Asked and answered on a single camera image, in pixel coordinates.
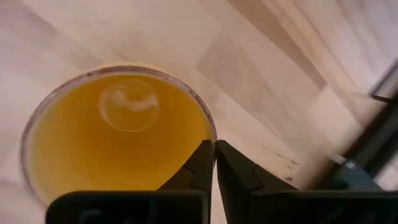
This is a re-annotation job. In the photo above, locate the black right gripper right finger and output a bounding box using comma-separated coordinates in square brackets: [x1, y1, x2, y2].
[216, 140, 398, 224]

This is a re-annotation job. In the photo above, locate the white mug with orange interior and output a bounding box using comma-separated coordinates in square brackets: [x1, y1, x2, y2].
[20, 65, 218, 208]

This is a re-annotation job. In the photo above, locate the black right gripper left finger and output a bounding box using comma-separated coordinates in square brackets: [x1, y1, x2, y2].
[45, 139, 215, 224]

